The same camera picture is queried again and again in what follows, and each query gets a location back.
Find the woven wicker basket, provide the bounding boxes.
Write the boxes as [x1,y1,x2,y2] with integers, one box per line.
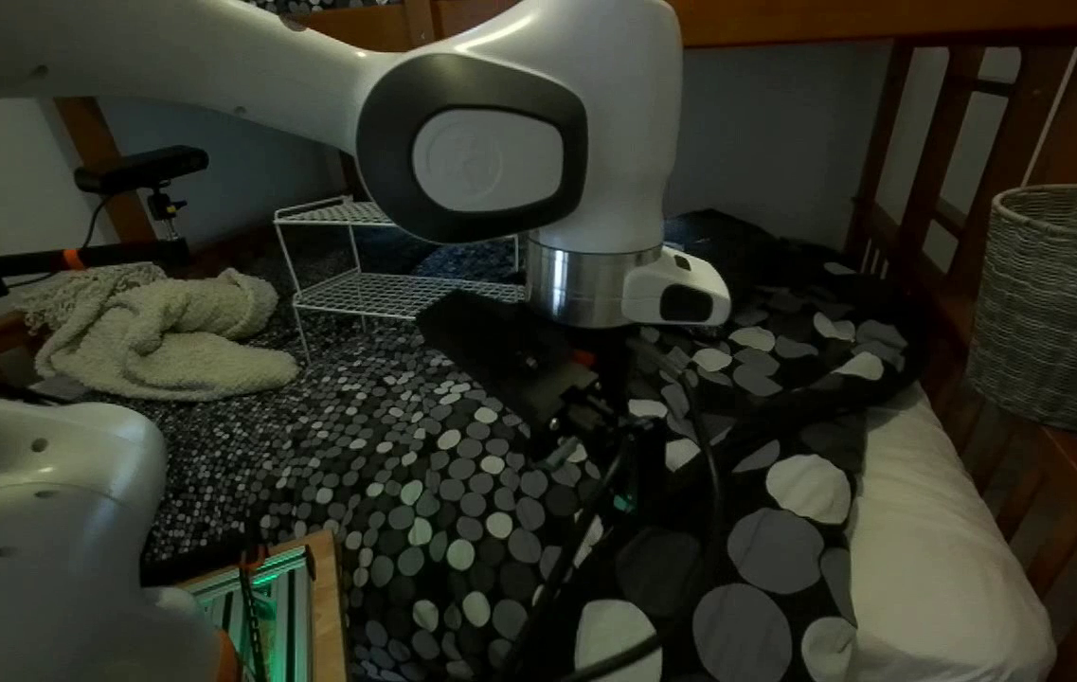
[965,185,1077,434]

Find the camera on mount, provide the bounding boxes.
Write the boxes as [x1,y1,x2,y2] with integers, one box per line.
[0,145,210,310]

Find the white wire shelf rack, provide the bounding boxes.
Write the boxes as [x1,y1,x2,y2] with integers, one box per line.
[273,195,531,367]

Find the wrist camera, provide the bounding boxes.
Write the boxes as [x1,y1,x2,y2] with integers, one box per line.
[416,289,599,429]

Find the cream fluffy blanket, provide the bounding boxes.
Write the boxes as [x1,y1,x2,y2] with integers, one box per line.
[34,268,301,402]

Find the black blanket with grey dots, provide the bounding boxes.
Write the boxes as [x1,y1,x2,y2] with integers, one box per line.
[112,208,929,682]

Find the white mattress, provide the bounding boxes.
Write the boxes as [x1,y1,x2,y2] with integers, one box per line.
[843,382,1057,682]

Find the wooden bunk bed frame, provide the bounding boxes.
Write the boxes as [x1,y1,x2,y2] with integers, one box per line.
[0,0,1077,682]

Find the grey knitted throw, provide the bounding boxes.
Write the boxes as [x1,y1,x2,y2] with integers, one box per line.
[15,262,170,332]

